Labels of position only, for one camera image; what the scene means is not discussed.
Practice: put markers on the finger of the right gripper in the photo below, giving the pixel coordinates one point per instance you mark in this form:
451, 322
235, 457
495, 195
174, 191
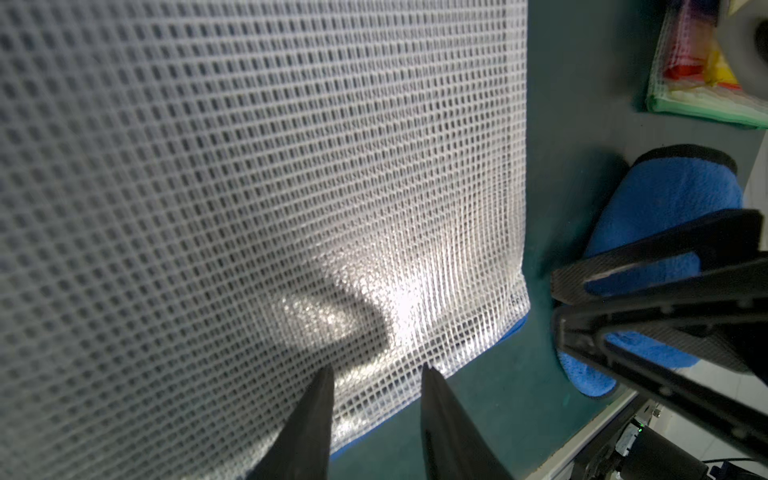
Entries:
720, 239
730, 296

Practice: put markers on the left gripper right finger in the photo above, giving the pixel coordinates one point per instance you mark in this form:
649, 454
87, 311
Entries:
453, 448

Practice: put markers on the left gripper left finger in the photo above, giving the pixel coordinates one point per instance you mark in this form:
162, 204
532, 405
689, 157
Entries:
302, 448

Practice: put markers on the blue microfibre cloth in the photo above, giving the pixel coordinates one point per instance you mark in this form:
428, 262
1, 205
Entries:
664, 188

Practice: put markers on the green mesh document bag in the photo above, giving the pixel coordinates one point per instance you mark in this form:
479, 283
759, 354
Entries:
698, 99

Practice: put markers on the yellow mesh document bag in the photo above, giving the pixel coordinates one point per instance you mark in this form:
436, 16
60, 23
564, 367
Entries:
717, 71

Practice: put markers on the pink mesh document bag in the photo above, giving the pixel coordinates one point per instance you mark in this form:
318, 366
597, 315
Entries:
688, 43

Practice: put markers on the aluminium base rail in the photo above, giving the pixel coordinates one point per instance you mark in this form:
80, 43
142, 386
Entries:
597, 439

